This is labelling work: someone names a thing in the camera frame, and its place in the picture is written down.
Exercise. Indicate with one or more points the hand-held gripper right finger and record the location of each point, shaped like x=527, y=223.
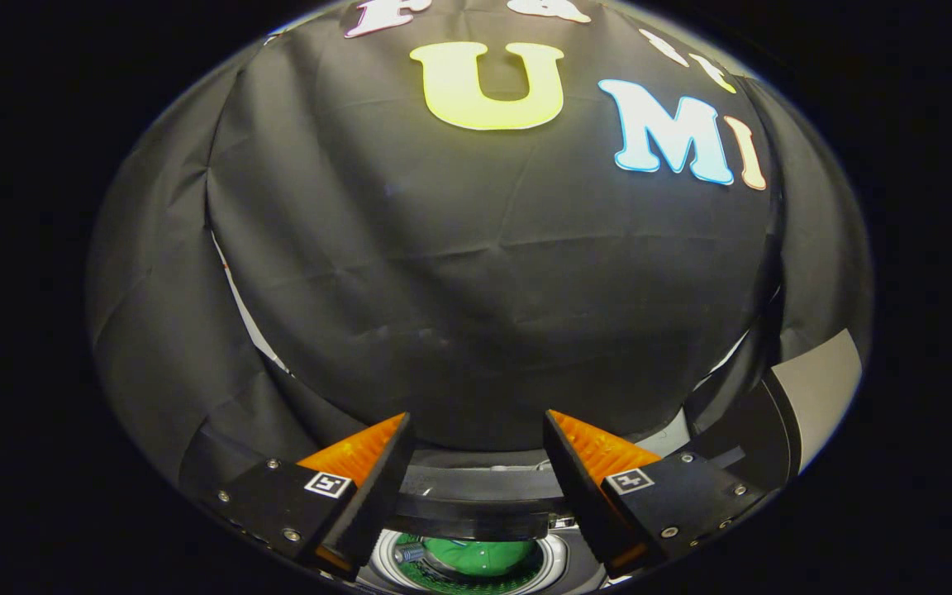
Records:
x=583, y=496

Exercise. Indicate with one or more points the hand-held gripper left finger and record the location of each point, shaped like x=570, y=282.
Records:
x=377, y=496

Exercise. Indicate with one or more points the dark grey washing machine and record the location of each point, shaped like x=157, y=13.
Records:
x=554, y=555

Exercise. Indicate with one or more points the green polo shirt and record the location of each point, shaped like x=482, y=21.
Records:
x=480, y=555

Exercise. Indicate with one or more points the black backdrop cloth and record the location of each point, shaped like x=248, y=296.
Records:
x=443, y=289

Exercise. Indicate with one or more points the beige and grey cabinet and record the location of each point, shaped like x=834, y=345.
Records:
x=823, y=388

